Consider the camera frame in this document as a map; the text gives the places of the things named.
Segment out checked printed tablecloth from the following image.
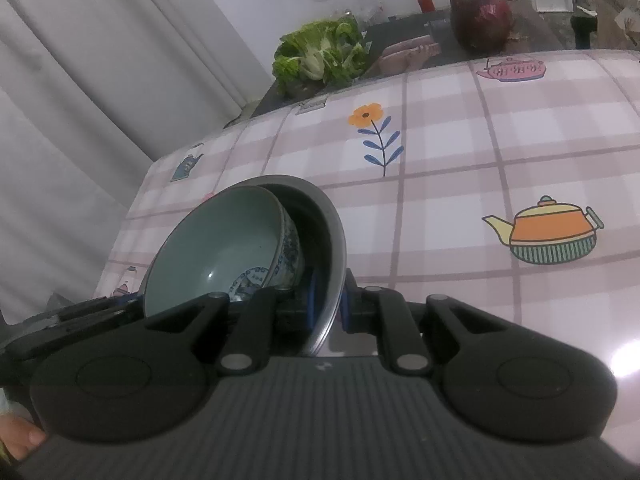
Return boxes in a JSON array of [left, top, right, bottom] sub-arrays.
[[95, 49, 640, 413]]

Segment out white curtain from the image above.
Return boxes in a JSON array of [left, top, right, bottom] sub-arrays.
[[0, 0, 281, 323]]

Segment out dark side table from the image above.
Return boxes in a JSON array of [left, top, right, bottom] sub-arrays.
[[224, 7, 568, 128]]

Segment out beige frayed sofa cover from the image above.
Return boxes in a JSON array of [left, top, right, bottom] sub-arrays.
[[570, 0, 640, 52]]

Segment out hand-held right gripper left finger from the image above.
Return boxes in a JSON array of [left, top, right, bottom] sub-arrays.
[[120, 270, 317, 375]]

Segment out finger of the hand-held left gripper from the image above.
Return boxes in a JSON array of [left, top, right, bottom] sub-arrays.
[[102, 295, 144, 317], [47, 299, 109, 324]]

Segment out person's left hand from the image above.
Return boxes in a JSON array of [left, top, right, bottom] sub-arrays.
[[0, 416, 49, 462]]

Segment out medium steel bowl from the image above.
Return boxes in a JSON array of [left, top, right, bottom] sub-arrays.
[[215, 174, 347, 358]]

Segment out pink packet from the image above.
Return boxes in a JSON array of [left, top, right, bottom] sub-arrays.
[[377, 34, 444, 77]]

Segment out green ceramic bowl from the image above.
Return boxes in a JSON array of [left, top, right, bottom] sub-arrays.
[[141, 185, 307, 322]]

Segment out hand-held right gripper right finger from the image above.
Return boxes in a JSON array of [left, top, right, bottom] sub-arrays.
[[341, 267, 541, 375]]

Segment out green leafy lettuce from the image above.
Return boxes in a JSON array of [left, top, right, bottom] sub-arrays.
[[272, 16, 372, 95]]

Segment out red onion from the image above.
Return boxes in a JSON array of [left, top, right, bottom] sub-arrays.
[[449, 0, 514, 54]]

